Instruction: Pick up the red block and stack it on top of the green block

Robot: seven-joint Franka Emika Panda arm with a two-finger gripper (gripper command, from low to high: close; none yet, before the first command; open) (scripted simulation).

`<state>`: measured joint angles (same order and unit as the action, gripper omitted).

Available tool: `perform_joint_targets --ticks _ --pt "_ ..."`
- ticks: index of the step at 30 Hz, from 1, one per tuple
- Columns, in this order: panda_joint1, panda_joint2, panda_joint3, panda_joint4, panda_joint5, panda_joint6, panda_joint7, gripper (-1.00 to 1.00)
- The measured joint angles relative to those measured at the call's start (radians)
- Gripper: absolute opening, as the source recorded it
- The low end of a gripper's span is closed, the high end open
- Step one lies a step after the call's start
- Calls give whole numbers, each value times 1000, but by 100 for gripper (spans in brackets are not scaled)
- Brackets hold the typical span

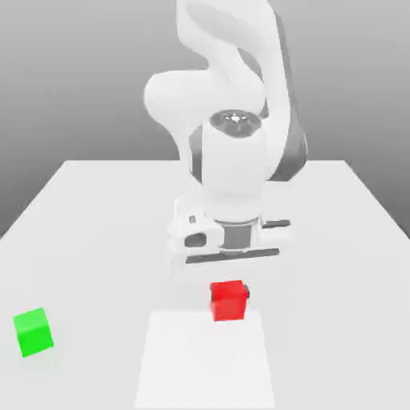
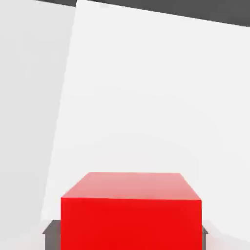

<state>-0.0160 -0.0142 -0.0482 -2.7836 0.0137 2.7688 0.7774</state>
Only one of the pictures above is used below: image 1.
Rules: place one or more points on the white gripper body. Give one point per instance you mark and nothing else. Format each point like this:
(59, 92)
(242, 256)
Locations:
(232, 267)

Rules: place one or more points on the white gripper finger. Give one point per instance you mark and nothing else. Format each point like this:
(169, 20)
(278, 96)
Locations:
(247, 291)

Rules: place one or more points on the small red cube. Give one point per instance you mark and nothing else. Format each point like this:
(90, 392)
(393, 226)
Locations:
(228, 302)

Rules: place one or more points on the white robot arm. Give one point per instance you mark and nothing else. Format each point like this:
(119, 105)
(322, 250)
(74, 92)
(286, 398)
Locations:
(235, 166)

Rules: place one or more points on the small green cube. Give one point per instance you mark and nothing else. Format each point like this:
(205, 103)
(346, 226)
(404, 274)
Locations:
(33, 333)

